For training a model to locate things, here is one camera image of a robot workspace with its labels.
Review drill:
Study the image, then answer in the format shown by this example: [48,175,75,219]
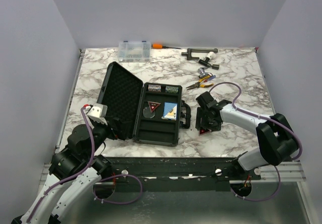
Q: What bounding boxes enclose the orange blue poker chip stack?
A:
[147,84,162,92]

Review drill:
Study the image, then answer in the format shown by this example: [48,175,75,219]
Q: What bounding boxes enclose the black T-handle tool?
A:
[198,58,220,70]

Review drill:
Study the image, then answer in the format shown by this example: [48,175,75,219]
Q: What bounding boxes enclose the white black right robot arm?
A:
[195,92,300,180]

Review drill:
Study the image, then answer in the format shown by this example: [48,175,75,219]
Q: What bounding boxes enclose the blue playing card deck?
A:
[162,102,178,121]

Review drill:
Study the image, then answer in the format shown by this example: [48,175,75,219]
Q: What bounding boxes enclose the red triangle all-in button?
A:
[199,128,211,135]
[148,101,161,112]

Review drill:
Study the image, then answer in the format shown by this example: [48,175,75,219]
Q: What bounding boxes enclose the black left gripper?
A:
[85,115,132,159]

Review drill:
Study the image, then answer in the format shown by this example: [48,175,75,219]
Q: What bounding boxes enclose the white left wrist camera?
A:
[87,103,108,125]

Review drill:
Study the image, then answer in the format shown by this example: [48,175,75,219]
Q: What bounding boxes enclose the black foam lined carry case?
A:
[97,62,191,146]

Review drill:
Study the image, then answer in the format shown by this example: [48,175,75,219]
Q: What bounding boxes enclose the yellow black pliers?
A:
[186,76,214,90]

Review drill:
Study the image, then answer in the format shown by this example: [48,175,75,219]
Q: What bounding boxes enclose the orange handle screwdriver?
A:
[151,43,181,49]

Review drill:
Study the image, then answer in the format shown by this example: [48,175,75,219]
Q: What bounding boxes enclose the white cylinder connector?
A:
[206,52,215,60]

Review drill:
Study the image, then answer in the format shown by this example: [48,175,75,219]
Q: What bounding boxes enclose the aluminium rail frame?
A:
[40,161,306,184]

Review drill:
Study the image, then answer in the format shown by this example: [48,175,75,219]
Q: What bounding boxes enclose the clear round dealer button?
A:
[142,107,155,118]

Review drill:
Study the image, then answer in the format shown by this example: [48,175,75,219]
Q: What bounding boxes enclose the clear handle red screwdriver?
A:
[202,75,216,83]

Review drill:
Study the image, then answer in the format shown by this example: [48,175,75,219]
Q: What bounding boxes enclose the green blue poker chip stack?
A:
[165,86,179,94]

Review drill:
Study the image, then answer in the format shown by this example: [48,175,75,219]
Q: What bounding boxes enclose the clear plastic screw box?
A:
[118,41,151,62]

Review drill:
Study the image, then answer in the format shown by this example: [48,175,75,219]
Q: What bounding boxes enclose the black metal puller tool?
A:
[181,48,218,60]

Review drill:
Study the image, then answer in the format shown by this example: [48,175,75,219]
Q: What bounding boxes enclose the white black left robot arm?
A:
[12,119,133,223]

